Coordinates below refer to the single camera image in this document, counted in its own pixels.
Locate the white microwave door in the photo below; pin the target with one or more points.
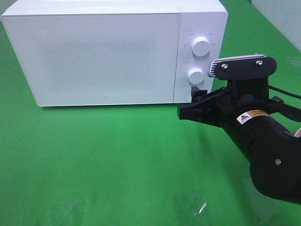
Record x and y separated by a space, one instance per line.
97 59

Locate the white microwave knob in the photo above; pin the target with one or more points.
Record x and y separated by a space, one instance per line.
200 46
196 75

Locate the clear tape patch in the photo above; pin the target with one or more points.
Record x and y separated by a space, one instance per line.
189 204

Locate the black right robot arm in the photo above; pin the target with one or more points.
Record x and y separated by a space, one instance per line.
274 156

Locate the white microwave oven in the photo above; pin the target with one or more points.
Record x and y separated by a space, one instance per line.
197 18

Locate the upper white microwave knob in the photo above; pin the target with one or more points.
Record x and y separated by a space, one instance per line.
200 46

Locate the lower white microwave knob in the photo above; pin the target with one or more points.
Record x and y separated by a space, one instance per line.
196 75

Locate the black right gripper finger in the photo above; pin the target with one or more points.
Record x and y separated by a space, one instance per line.
203 111
197 94

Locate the pink plate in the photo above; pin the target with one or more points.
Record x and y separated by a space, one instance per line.
298 133

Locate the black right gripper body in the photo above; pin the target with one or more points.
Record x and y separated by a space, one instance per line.
244 106

